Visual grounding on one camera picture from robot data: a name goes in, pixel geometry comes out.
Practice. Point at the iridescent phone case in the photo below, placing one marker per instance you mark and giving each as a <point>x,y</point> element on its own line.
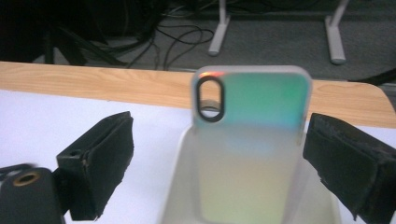
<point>255,140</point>

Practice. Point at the white plastic bin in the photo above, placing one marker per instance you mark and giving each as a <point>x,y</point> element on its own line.
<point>180,193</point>

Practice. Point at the black tripod stand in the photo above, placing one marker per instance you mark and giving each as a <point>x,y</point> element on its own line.
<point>74,46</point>

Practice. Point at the white metal stand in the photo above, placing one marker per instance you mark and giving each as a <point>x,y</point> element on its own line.
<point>219,34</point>

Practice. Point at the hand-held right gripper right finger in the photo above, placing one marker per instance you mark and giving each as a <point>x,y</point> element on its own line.
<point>351,158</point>

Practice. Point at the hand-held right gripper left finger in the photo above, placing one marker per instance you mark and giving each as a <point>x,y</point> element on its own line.
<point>96,165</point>

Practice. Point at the white table cover sheet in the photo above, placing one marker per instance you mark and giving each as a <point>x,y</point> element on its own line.
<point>46,124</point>

